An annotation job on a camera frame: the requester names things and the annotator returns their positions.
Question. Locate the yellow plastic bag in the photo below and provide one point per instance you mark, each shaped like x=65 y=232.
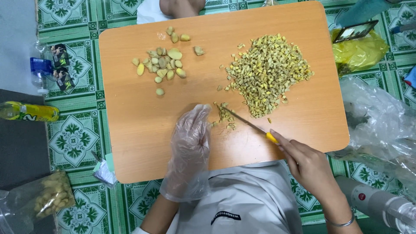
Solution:
x=360 y=53

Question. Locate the clear blue label water bottle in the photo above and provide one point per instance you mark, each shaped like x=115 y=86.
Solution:
x=40 y=70

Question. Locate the silver foil packet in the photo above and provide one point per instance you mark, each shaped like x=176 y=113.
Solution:
x=104 y=174

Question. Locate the dark grey board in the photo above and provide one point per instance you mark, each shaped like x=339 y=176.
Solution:
x=19 y=149

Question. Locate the large clear plastic bag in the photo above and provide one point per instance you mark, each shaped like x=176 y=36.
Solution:
x=380 y=126

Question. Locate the white thermos flask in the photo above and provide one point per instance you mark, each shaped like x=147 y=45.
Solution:
x=377 y=201

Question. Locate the yellow green drink bottle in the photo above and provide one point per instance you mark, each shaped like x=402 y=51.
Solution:
x=29 y=111

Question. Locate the pile of peeled ginger pieces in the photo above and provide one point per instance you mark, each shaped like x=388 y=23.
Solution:
x=162 y=63

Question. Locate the blue object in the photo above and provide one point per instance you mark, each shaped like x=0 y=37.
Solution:
x=411 y=77

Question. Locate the person's right hand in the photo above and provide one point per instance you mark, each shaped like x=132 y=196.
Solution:
x=312 y=165

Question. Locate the green patterned floor mat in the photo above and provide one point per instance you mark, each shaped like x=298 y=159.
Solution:
x=74 y=139

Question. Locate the person's left hand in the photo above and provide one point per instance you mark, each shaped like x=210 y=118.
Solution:
x=190 y=152

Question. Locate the blue grey pen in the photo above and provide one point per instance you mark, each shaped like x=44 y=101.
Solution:
x=404 y=28

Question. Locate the clear bag of ginger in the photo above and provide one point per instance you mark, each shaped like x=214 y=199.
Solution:
x=48 y=195

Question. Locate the black phone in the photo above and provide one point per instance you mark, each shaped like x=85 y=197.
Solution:
x=355 y=31

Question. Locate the person's white shirt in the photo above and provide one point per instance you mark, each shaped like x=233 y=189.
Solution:
x=240 y=201

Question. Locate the person's left fingers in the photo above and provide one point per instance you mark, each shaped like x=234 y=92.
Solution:
x=195 y=120

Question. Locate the wooden cutting board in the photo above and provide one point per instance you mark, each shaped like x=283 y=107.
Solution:
x=156 y=130

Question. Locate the small black packet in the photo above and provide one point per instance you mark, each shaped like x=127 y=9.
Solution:
x=64 y=79
x=60 y=55

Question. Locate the large pile of diced ginger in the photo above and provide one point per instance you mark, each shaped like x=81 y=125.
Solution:
x=268 y=74

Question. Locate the small heap of chopped ginger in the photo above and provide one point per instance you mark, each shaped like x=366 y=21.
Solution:
x=224 y=115

